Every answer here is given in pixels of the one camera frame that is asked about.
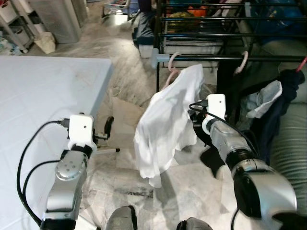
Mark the white laundry basket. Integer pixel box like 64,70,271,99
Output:
102,0,141,21

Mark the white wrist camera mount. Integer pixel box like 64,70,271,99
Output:
201,94,226,136
67,114,95,150

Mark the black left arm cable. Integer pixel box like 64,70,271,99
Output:
17,120,70,226

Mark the grey metal shelf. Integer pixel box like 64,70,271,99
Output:
0,0,36,54

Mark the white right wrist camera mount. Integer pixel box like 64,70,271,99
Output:
201,94,226,136

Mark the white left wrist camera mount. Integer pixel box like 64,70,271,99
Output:
67,114,95,150

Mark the blue garment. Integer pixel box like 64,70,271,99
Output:
249,0,307,34

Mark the grey robot right leg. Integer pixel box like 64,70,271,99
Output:
176,217,214,230

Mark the grey green leather sofa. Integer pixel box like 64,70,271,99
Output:
261,38,307,216

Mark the large light blue table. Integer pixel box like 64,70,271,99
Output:
0,55,120,230

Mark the white grey hanging garment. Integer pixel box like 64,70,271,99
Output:
246,80,283,119

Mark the white shirt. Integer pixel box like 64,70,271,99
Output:
133,64,206,188

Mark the white air purifier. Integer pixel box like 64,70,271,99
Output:
29,0,89,45

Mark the orange garment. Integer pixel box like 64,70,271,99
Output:
186,5,208,17

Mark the navy hanging garment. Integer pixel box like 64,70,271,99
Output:
240,69,306,166

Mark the grey robot left leg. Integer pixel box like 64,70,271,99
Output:
106,206,138,230

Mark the pink plastic clothes hanger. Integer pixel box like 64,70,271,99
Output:
161,52,183,89
234,50,249,76

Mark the red clothes hanger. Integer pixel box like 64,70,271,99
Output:
296,57,307,73

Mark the grey robot leg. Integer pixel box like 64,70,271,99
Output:
176,217,214,230
106,206,138,230

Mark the beige bag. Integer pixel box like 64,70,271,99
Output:
34,31,57,54

